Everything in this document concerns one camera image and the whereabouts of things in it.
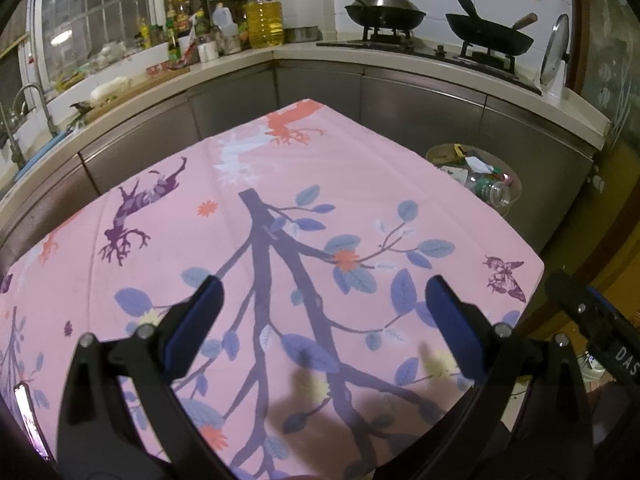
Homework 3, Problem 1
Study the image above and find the glass pot lid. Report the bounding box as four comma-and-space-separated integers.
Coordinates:
539, 13, 571, 88

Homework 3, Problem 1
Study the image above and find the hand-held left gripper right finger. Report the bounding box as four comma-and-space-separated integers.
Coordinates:
420, 274, 597, 480

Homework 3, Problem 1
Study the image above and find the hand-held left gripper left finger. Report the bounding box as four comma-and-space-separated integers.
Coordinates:
56, 275, 236, 480

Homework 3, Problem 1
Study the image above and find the white plastic jug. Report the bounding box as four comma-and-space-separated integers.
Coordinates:
212, 2, 240, 36

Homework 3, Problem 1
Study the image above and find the large wooden cutting board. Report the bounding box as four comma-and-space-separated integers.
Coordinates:
82, 67, 191, 111

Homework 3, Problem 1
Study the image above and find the gas stove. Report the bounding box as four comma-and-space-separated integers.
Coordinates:
316, 25, 543, 96

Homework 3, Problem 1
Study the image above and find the barred window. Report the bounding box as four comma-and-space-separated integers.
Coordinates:
30, 0, 166, 86

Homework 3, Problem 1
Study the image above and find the wok with steel lid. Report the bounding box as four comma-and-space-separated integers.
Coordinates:
330, 0, 427, 33

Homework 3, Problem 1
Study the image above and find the row of sauce bottles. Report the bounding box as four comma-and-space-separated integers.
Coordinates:
137, 0, 211, 63

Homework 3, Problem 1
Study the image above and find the smartphone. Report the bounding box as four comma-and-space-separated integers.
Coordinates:
12, 381, 53, 461

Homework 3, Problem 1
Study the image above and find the beige trash bin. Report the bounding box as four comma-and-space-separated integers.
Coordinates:
425, 142, 524, 217

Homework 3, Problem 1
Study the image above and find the black wok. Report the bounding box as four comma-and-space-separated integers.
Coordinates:
445, 0, 538, 57

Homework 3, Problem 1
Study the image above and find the small steel pot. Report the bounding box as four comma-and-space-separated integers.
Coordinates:
285, 25, 321, 43

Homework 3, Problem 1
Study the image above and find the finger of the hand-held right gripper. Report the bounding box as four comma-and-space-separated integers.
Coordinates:
544, 269, 617, 347
592, 287, 640, 333

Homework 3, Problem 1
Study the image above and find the steel kitchen counter cabinet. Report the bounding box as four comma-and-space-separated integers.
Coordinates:
0, 40, 613, 281

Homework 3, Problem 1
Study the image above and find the large yellow oil bottle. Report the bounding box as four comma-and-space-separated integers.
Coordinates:
243, 0, 286, 50

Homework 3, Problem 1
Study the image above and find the white wrapped food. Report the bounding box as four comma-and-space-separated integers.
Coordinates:
89, 76, 130, 101

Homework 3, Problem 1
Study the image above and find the pink printed tablecloth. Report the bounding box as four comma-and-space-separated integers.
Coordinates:
0, 98, 546, 480

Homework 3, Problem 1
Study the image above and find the frosted glass door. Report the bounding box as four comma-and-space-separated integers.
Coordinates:
570, 0, 640, 281

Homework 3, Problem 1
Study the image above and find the steel faucet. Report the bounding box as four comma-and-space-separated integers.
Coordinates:
0, 105, 26, 168
10, 84, 58, 138

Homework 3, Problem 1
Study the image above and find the blue basin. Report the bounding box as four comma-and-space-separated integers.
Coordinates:
15, 130, 68, 183

